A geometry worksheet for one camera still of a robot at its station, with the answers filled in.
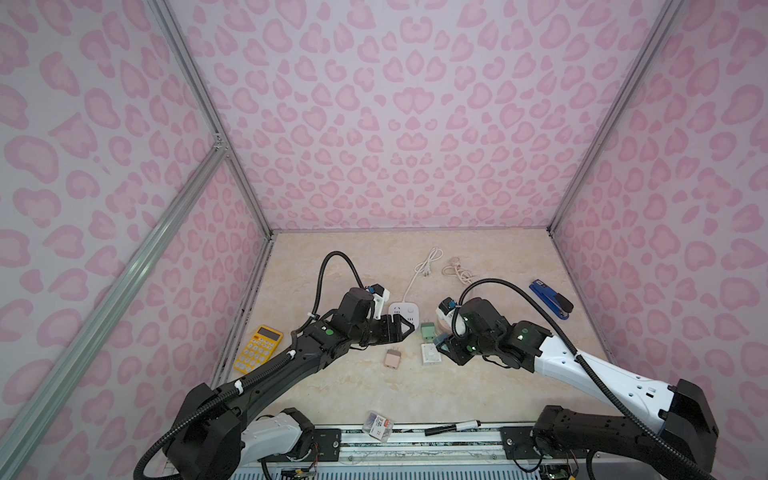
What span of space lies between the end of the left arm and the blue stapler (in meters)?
0.55

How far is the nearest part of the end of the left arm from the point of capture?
26.5 inches

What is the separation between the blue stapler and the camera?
3.14ft
